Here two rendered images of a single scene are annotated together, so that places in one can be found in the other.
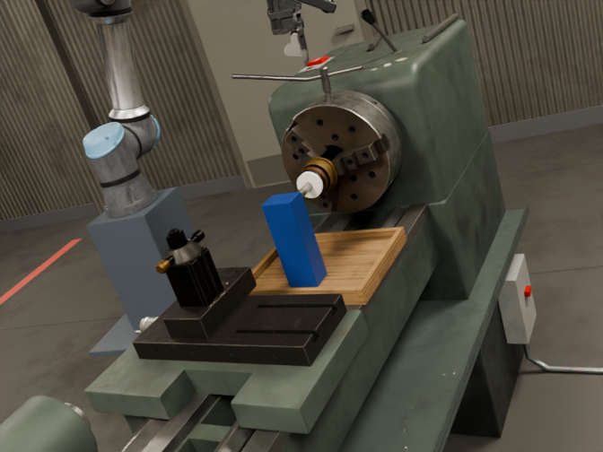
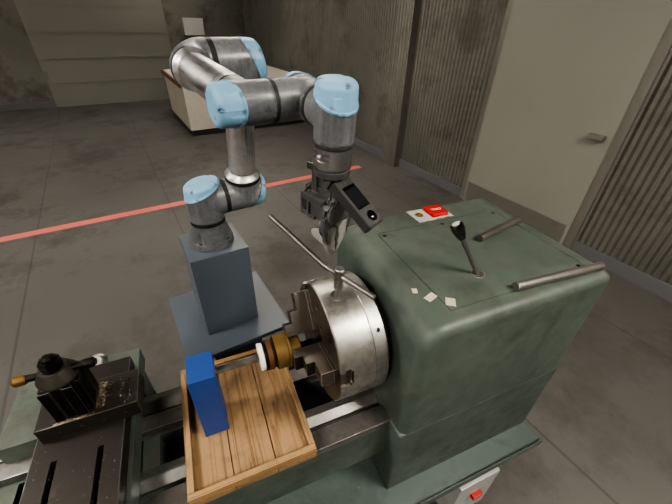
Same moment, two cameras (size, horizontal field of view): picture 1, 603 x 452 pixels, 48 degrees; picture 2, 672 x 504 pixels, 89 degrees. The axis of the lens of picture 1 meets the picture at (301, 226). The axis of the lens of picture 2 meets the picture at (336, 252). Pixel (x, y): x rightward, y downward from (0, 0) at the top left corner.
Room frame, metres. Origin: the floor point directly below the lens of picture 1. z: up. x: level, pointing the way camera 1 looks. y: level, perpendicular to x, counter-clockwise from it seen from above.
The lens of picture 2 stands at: (1.23, -0.50, 1.79)
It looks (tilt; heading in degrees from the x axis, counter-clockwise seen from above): 35 degrees down; 33
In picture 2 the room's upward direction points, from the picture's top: 2 degrees clockwise
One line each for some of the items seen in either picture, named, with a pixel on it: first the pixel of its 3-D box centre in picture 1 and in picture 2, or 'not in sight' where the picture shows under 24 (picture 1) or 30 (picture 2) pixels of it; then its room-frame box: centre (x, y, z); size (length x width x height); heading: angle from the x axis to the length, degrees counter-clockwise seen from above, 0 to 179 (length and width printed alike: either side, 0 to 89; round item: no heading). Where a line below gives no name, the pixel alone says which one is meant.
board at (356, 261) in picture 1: (320, 265); (243, 410); (1.53, -0.01, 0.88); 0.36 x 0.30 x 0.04; 57
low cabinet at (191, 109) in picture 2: not in sight; (233, 96); (6.18, 5.21, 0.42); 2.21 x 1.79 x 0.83; 155
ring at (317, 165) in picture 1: (318, 176); (281, 350); (1.64, -0.08, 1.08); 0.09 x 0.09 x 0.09; 57
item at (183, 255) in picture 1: (181, 250); (55, 371); (1.28, 0.25, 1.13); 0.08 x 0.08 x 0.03
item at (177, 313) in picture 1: (212, 300); (94, 403); (1.30, 0.23, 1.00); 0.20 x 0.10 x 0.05; 147
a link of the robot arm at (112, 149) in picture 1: (110, 151); (205, 198); (1.86, 0.44, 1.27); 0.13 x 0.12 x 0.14; 157
